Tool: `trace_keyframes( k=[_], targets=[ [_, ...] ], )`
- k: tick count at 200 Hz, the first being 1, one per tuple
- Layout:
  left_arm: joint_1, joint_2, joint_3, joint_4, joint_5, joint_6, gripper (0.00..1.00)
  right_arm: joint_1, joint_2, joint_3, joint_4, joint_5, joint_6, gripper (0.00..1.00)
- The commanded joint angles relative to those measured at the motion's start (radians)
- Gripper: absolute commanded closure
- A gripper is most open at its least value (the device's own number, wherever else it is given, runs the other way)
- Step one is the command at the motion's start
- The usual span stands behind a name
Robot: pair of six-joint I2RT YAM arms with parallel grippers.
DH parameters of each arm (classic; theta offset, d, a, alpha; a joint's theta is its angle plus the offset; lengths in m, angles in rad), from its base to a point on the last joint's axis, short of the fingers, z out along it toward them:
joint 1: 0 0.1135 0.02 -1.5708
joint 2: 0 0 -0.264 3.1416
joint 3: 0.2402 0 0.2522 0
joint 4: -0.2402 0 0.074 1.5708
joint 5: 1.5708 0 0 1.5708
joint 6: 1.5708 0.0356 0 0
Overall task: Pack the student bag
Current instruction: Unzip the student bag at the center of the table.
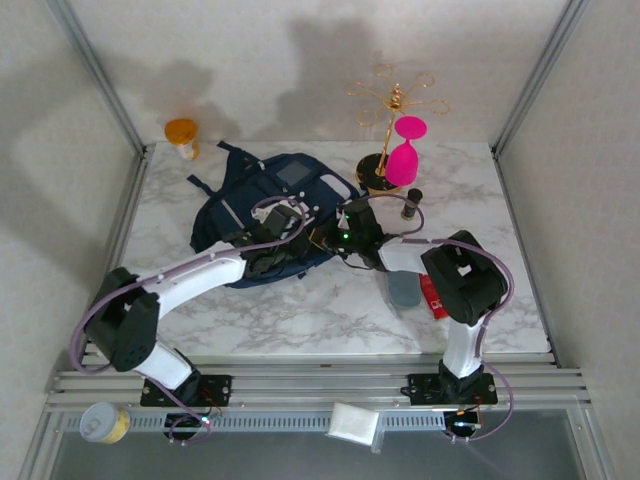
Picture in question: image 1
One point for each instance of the navy blue student backpack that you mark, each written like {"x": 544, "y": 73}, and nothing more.
{"x": 225, "y": 220}

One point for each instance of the grey glasses case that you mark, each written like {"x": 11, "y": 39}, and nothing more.
{"x": 404, "y": 292}

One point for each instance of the red packet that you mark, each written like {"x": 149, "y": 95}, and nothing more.
{"x": 434, "y": 300}

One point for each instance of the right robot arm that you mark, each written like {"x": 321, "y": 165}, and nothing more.
{"x": 465, "y": 280}

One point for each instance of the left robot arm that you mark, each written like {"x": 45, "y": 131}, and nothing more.
{"x": 200, "y": 272}

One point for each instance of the small dark spice bottle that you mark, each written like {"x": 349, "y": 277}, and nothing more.
{"x": 411, "y": 204}

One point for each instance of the pink wine glass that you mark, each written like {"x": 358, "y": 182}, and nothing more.
{"x": 404, "y": 160}

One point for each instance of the orange pill bottle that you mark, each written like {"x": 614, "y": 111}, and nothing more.
{"x": 181, "y": 132}

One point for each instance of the white plastic packet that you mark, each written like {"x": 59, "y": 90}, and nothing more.
{"x": 352, "y": 425}

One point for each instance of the tin can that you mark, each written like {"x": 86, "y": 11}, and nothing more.
{"x": 102, "y": 424}

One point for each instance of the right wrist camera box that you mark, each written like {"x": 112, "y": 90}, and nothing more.
{"x": 344, "y": 217}

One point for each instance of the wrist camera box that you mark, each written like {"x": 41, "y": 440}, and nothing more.
{"x": 344, "y": 217}
{"x": 260, "y": 216}

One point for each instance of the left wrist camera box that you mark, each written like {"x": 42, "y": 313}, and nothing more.
{"x": 260, "y": 216}

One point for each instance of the aluminium rail frame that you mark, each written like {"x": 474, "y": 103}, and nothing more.
{"x": 320, "y": 387}

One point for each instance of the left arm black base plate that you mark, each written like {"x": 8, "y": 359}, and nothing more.
{"x": 215, "y": 390}

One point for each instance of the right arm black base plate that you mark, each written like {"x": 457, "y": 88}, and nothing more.
{"x": 425, "y": 389}

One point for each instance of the aluminium frame post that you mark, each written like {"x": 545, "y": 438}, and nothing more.
{"x": 540, "y": 75}
{"x": 100, "y": 80}

